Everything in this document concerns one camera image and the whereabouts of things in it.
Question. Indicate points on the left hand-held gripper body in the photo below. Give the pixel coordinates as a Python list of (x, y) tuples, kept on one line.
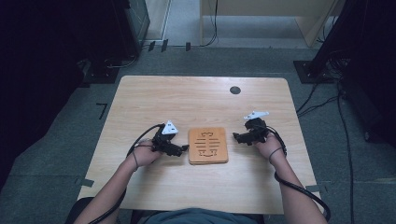
[(162, 141)]

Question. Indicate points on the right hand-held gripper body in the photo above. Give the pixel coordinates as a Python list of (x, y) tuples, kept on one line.
[(257, 129)]

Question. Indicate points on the slotted bamboo trivet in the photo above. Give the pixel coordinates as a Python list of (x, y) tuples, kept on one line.
[(208, 144)]

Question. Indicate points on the person's right hand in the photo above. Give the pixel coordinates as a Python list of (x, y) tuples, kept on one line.
[(270, 146)]

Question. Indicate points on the person's left hand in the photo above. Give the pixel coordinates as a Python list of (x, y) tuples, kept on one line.
[(144, 154)]

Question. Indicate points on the black right wrist band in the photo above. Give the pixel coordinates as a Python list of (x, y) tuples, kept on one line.
[(275, 151)]

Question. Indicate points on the black wrist band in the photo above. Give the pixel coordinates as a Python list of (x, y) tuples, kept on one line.
[(135, 161), (275, 151)]

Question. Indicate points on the black left wrist band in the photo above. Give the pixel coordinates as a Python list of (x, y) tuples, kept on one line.
[(135, 161)]

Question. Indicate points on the dark round table grommet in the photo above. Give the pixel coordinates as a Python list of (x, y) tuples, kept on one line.
[(235, 90)]

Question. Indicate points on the person's blue-grey shirt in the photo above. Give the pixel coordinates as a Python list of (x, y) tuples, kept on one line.
[(199, 216)]

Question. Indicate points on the black L-shaped floor tape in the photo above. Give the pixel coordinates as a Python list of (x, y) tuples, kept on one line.
[(102, 110)]

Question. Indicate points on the black stand base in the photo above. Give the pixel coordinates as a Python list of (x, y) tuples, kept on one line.
[(101, 73), (311, 71)]

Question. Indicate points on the grey tape strip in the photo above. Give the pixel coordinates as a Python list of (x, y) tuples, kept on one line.
[(316, 188), (87, 183)]

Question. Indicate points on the person's dark trouser leg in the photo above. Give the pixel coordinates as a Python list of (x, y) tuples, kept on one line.
[(77, 210)]

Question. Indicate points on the dark cabinet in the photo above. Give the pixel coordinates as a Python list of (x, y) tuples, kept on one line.
[(134, 25)]

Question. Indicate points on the light wooden desk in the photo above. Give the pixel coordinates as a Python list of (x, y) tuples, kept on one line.
[(267, 7)]

